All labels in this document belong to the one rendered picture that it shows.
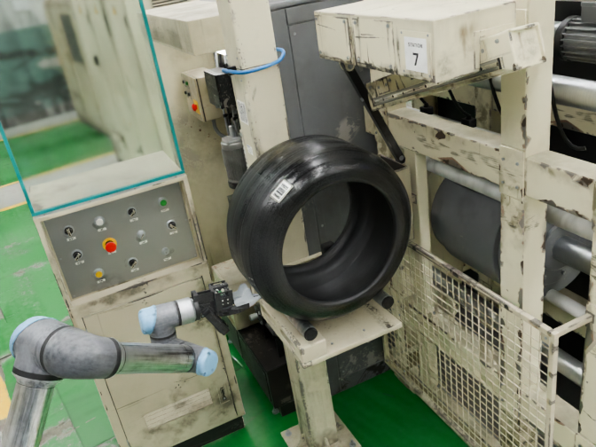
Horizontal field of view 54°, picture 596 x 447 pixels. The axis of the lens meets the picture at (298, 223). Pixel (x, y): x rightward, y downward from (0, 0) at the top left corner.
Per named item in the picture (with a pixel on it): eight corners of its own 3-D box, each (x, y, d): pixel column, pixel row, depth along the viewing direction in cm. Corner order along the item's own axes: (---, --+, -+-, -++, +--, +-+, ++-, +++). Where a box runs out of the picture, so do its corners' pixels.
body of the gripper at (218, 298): (234, 289, 172) (194, 300, 167) (237, 315, 175) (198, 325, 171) (226, 278, 178) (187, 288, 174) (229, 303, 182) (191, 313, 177)
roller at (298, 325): (263, 280, 208) (275, 279, 210) (262, 292, 210) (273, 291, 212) (306, 329, 179) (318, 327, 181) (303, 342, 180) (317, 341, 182)
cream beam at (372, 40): (317, 58, 189) (311, 11, 183) (383, 43, 197) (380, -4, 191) (433, 85, 138) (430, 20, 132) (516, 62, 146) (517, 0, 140)
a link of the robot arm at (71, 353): (81, 337, 125) (224, 343, 166) (50, 325, 131) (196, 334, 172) (66, 391, 124) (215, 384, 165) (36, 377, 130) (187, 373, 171)
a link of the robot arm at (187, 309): (183, 330, 169) (176, 317, 176) (199, 325, 171) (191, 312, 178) (180, 307, 166) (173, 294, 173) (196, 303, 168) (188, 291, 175)
